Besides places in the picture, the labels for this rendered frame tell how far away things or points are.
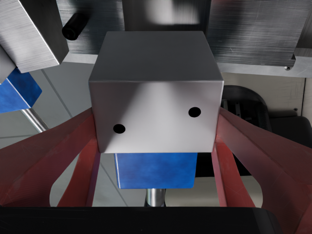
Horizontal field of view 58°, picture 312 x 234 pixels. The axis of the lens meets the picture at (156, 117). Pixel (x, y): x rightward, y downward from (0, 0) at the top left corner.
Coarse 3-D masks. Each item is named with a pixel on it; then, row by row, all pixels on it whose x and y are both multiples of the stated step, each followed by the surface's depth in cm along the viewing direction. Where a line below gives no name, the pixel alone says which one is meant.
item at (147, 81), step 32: (128, 32) 14; (160, 32) 14; (192, 32) 14; (96, 64) 11; (128, 64) 11; (160, 64) 11; (192, 64) 11; (96, 96) 11; (128, 96) 11; (160, 96) 11; (192, 96) 11; (96, 128) 11; (128, 128) 11; (160, 128) 11; (192, 128) 11; (128, 160) 14; (160, 160) 14; (192, 160) 14; (160, 192) 17
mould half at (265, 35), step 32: (64, 0) 17; (96, 0) 17; (224, 0) 16; (256, 0) 16; (288, 0) 16; (96, 32) 19; (224, 32) 17; (256, 32) 17; (288, 32) 17; (256, 64) 19; (288, 64) 18
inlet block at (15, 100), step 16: (0, 48) 25; (0, 64) 25; (0, 80) 24; (16, 80) 27; (32, 80) 29; (0, 96) 27; (16, 96) 27; (32, 96) 28; (0, 112) 29; (32, 112) 30; (48, 128) 32
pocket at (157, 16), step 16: (128, 0) 19; (144, 0) 19; (160, 0) 19; (176, 0) 19; (192, 0) 19; (208, 0) 19; (128, 16) 19; (144, 16) 20; (160, 16) 20; (176, 16) 20; (192, 16) 20; (208, 16) 18
